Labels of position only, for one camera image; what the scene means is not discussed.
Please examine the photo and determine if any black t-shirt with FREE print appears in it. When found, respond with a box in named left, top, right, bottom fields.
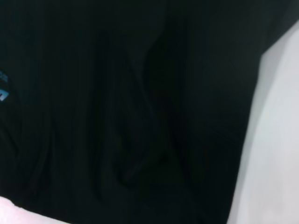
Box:
left=0, top=0, right=299, bottom=224

